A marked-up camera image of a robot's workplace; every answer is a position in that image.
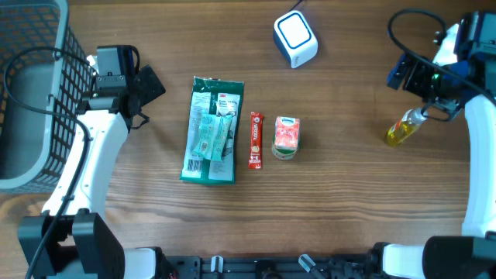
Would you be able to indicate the red tissue pack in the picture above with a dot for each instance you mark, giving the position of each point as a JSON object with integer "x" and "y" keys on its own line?
{"x": 287, "y": 133}

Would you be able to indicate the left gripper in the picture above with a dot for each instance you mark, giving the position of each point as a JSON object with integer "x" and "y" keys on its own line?
{"x": 147, "y": 84}

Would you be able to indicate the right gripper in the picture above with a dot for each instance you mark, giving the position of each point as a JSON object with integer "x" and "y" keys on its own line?
{"x": 411, "y": 84}

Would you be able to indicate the grey plastic mesh basket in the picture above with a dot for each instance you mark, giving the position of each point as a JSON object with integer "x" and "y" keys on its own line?
{"x": 42, "y": 79}

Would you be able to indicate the teal snack packet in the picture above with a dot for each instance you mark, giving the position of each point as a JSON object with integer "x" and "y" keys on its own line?
{"x": 213, "y": 133}

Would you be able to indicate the yellow dish soap bottle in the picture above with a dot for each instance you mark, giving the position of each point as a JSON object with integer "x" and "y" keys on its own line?
{"x": 404, "y": 127}

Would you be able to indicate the green sponge package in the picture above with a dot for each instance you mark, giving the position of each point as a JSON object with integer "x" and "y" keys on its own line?
{"x": 217, "y": 97}

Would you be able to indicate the white barcode scanner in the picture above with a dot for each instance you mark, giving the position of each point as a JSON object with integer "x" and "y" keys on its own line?
{"x": 295, "y": 39}

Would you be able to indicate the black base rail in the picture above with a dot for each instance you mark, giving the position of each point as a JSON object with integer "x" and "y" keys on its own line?
{"x": 353, "y": 266}

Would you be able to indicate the green lidded cup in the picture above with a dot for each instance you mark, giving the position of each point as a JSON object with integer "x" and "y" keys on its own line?
{"x": 283, "y": 154}

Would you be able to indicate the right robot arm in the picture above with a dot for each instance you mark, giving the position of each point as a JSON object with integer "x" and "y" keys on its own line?
{"x": 461, "y": 78}

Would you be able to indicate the red coffee stick sachet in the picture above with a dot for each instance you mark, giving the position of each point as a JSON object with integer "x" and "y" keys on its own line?
{"x": 255, "y": 160}

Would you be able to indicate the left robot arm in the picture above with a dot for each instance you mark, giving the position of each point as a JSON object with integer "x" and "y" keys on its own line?
{"x": 70, "y": 238}

